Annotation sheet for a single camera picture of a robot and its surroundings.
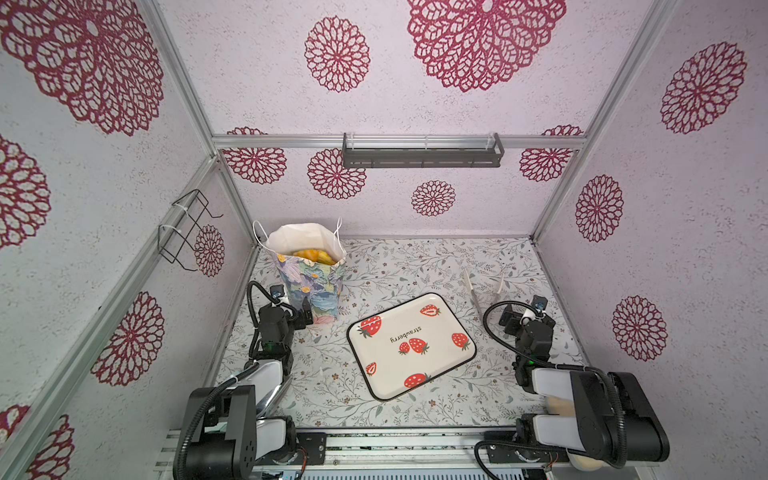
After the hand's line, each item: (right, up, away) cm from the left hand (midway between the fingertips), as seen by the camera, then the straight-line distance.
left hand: (289, 306), depth 90 cm
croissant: (+8, +15, 0) cm, 17 cm away
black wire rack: (-24, +18, -15) cm, 34 cm away
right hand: (+71, +1, -2) cm, 71 cm away
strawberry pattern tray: (+36, -12, +2) cm, 38 cm away
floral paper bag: (+11, +7, -6) cm, 14 cm away
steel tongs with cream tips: (+69, +6, +13) cm, 70 cm away
